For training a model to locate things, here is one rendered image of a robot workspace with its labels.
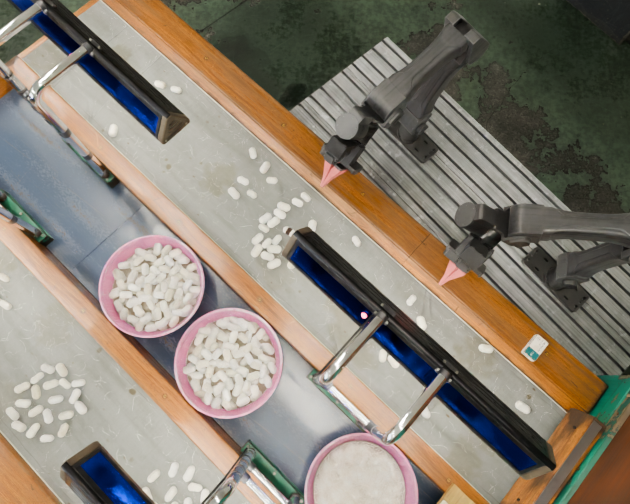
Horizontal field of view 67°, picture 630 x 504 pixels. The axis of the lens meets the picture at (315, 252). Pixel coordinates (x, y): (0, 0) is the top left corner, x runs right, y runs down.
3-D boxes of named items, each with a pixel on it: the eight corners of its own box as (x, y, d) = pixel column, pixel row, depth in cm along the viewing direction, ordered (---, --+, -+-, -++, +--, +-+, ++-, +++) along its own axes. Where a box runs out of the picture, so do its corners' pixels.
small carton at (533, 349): (534, 334, 123) (538, 333, 121) (545, 344, 122) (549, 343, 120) (520, 352, 122) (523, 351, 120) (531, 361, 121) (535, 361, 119)
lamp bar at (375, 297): (307, 227, 99) (308, 216, 92) (548, 445, 90) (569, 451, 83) (280, 254, 98) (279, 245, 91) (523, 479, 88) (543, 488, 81)
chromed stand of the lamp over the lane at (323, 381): (353, 324, 131) (380, 297, 88) (409, 375, 128) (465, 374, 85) (305, 376, 127) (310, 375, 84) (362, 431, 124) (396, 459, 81)
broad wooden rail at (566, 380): (145, 14, 165) (127, -30, 147) (570, 385, 138) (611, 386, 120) (119, 35, 163) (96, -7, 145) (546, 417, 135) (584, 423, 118)
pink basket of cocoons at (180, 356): (209, 298, 131) (202, 292, 122) (299, 334, 130) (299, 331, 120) (165, 391, 125) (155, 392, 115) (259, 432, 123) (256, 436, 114)
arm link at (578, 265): (551, 280, 127) (644, 250, 96) (552, 257, 129) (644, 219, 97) (573, 285, 127) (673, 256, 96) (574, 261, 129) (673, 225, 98)
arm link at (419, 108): (407, 137, 135) (476, 42, 108) (392, 120, 136) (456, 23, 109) (420, 130, 139) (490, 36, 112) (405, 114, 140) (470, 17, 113)
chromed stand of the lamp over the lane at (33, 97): (116, 104, 145) (40, -11, 102) (161, 146, 142) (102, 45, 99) (67, 145, 141) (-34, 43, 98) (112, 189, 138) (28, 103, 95)
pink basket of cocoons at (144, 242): (164, 226, 136) (155, 215, 127) (230, 289, 132) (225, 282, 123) (91, 293, 131) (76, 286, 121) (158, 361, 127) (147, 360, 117)
